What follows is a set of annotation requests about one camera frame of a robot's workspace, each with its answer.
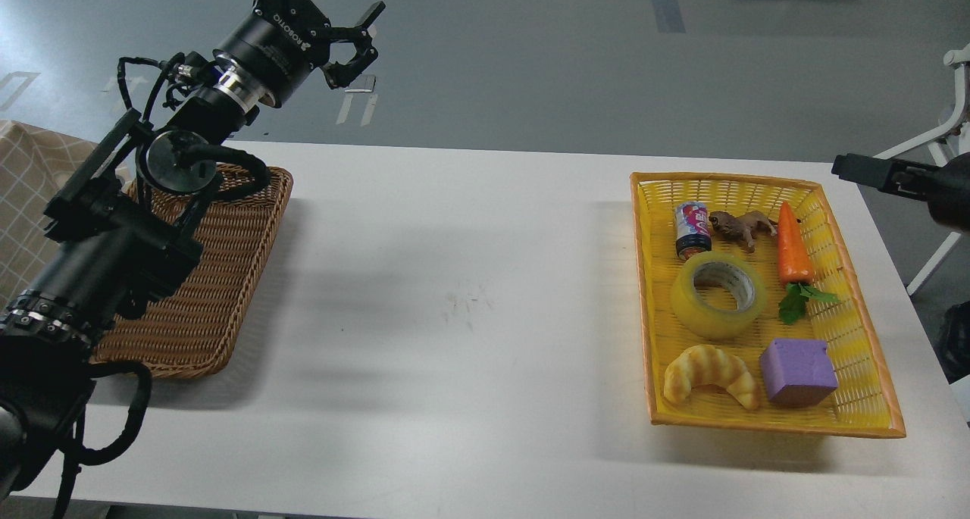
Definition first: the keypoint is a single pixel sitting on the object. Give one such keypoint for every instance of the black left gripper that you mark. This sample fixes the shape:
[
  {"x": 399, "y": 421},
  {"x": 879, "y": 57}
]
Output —
[{"x": 282, "y": 41}]

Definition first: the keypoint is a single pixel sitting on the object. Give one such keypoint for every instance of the yellow tape roll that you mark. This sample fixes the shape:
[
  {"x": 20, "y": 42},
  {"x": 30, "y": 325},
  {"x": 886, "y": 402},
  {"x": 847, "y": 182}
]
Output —
[{"x": 717, "y": 296}]

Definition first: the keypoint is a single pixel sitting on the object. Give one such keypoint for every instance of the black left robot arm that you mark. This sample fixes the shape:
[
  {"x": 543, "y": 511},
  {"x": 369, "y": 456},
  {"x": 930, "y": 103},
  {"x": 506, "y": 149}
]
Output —
[{"x": 125, "y": 224}]

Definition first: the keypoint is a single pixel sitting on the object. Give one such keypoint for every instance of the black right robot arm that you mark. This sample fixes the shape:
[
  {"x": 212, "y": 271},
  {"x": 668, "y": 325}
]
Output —
[{"x": 945, "y": 190}]

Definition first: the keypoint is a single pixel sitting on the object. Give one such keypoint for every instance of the beige checkered cloth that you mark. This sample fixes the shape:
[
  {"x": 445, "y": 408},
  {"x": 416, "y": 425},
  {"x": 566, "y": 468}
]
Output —
[{"x": 35, "y": 164}]

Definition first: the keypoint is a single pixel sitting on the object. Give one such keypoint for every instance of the brown wicker basket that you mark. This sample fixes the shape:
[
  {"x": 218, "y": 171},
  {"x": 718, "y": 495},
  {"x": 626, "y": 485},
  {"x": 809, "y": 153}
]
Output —
[{"x": 193, "y": 334}]

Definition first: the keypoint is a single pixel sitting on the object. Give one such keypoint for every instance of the small drink can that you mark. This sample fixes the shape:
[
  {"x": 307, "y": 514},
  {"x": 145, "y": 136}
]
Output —
[{"x": 691, "y": 224}]

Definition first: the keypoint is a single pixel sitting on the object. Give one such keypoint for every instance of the brown toy animal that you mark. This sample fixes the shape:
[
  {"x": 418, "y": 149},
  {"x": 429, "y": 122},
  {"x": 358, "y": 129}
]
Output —
[{"x": 742, "y": 229}]

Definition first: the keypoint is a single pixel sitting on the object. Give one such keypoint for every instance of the toy croissant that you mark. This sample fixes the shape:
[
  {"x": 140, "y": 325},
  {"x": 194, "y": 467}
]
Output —
[{"x": 706, "y": 365}]

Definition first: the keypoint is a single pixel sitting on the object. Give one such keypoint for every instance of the orange toy carrot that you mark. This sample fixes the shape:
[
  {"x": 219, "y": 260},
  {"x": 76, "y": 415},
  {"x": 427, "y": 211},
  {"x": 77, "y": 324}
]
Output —
[{"x": 795, "y": 270}]

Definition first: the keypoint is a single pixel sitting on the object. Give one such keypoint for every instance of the purple foam cube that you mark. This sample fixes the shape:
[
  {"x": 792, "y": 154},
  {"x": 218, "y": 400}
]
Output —
[{"x": 797, "y": 372}]

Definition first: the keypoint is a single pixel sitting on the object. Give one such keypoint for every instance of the yellow plastic basket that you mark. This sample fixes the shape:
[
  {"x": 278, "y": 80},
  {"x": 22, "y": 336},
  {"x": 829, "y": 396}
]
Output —
[{"x": 864, "y": 404}]

